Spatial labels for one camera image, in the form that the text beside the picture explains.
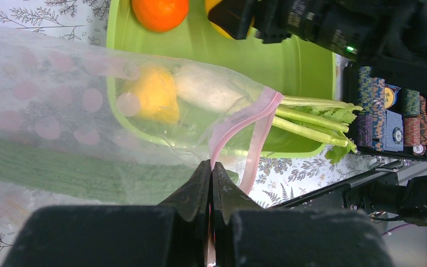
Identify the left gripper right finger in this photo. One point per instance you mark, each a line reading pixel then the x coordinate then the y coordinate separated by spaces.
pixel 245 234

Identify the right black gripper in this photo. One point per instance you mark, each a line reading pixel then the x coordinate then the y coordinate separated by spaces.
pixel 274 21

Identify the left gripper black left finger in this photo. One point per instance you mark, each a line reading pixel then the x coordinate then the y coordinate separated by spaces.
pixel 171 233

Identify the yellow toy lemon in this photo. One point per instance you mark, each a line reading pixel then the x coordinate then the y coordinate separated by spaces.
pixel 217 27

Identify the white green toy leek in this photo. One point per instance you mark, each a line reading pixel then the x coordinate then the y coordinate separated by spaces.
pixel 321 120

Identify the orange toy fruit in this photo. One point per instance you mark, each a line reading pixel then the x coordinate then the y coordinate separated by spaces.
pixel 160 15

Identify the clear zip top bag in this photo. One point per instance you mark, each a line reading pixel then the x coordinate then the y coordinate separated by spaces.
pixel 38 66

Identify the green toy cucumber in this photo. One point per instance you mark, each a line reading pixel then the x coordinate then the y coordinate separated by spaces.
pixel 70 173

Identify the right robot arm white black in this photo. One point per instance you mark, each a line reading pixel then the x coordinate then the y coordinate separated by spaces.
pixel 388 36

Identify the green plastic tray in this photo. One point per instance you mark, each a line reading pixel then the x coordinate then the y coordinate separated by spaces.
pixel 292 67

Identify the black poker chip case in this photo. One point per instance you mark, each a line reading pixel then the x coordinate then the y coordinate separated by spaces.
pixel 393 122

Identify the floral table mat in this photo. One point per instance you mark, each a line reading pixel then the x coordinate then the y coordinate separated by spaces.
pixel 24 125

